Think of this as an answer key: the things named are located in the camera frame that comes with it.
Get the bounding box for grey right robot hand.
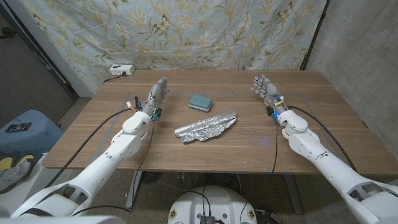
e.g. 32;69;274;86
250;73;289;114

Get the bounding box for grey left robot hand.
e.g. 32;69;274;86
141;77;171;118

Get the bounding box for aluminum foil roll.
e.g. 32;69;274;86
174;109;238;144

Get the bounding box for white power strip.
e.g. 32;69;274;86
109;63;136;77

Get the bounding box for teal soap box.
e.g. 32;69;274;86
188;94;214;113

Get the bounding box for floral printed backdrop cloth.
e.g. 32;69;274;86
18;0;328;94

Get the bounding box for black backdrop stand pole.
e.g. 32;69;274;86
300;0;330;71

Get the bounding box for grey metal table leg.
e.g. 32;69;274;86
125;170;144;208
282;174;304;215

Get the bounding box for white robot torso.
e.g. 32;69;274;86
167;185;258;224

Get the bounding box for blue plastic bin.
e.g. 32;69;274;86
0;108;65;155

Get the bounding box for grey sneaker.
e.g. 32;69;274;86
0;161;34;194

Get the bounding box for thin black left wrist cable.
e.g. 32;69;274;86
70;119;156;217

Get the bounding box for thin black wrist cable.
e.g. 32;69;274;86
70;119;156;217
271;119;279;175

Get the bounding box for black power strip cord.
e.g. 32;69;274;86
103;72;127;84

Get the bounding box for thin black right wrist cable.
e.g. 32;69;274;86
271;119;279;175

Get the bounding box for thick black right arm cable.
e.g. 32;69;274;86
287;105;358;173

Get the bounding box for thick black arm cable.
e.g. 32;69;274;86
287;105;358;173
45;106;135;189

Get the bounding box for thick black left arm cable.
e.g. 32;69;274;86
45;106;135;189

